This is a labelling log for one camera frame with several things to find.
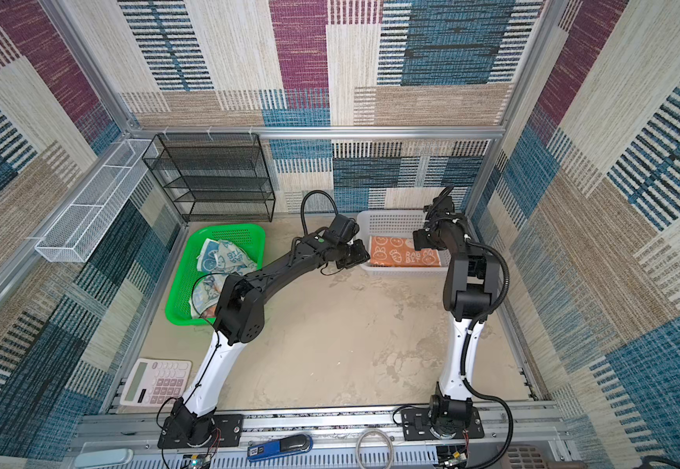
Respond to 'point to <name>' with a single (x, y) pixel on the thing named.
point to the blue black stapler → (293, 445)
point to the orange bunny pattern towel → (400, 251)
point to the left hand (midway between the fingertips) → (372, 253)
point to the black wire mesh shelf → (214, 177)
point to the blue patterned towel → (216, 260)
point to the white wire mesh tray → (71, 237)
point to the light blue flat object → (103, 457)
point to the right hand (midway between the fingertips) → (429, 243)
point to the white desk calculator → (154, 382)
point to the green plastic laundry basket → (251, 239)
